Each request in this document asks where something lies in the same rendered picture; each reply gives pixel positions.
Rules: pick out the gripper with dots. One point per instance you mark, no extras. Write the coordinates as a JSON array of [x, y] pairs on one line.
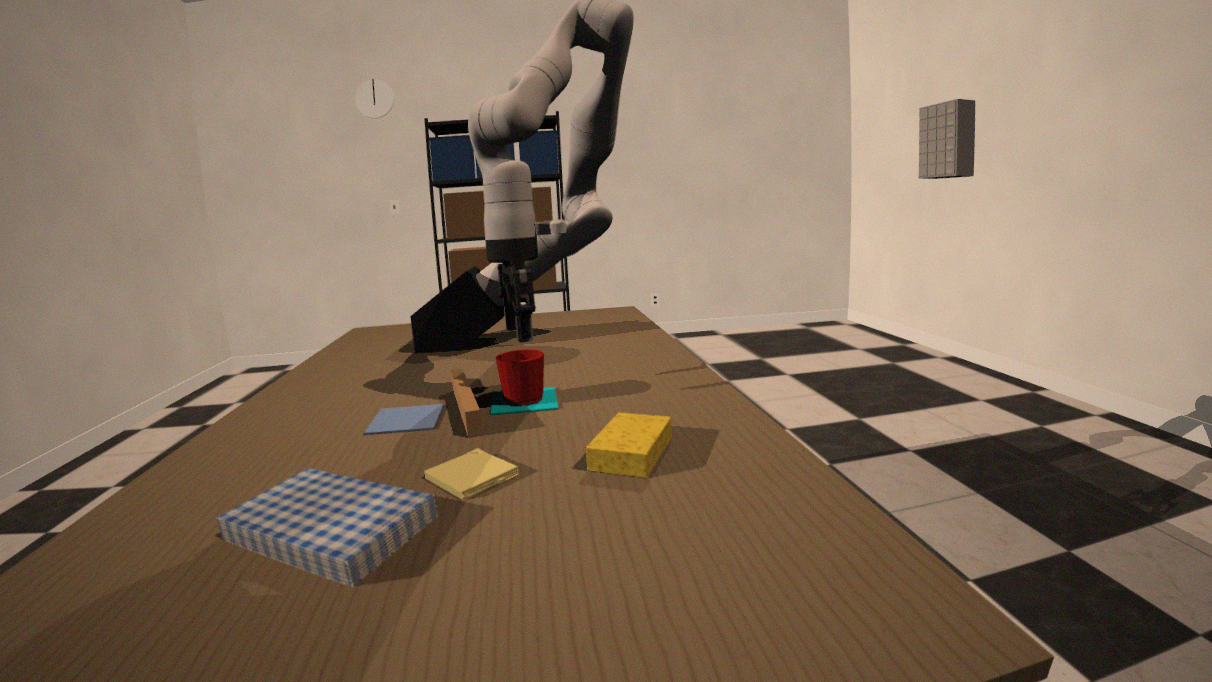
[[511, 251]]

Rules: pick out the red cup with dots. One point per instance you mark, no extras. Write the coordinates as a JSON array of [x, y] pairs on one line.
[[521, 379]]

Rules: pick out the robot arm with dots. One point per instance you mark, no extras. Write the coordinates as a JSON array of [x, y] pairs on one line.
[[596, 123]]

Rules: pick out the teal pad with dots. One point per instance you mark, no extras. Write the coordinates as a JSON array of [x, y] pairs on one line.
[[551, 403]]

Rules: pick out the pale blue pad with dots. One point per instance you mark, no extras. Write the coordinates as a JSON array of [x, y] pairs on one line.
[[405, 418]]

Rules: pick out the brown cardboard box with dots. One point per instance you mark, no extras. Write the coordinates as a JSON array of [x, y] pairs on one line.
[[464, 214], [466, 263], [549, 281], [542, 204]]

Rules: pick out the black shelf unit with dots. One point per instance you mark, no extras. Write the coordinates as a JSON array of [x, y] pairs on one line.
[[436, 218]]

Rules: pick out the blue storage box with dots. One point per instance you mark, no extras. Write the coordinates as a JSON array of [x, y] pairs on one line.
[[450, 161], [542, 156]]

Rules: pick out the pale yellow notepad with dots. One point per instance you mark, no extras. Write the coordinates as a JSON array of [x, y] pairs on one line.
[[471, 472]]

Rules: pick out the yellow sponge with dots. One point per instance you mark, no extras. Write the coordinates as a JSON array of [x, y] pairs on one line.
[[629, 443]]

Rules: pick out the blue checked cloth stack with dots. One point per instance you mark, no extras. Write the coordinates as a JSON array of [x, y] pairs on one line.
[[327, 524]]

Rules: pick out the brown wooden table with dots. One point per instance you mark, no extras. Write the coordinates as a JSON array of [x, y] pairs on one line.
[[663, 568]]

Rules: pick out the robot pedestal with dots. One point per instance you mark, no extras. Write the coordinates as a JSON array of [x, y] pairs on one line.
[[454, 317]]

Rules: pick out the orange wooden rail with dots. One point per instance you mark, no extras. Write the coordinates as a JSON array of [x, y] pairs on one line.
[[466, 402]]

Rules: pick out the white wall clock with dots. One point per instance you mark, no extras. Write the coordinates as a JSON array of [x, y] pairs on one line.
[[369, 99]]

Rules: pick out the grey wall panel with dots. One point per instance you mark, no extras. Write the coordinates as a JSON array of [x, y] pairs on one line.
[[945, 139]]

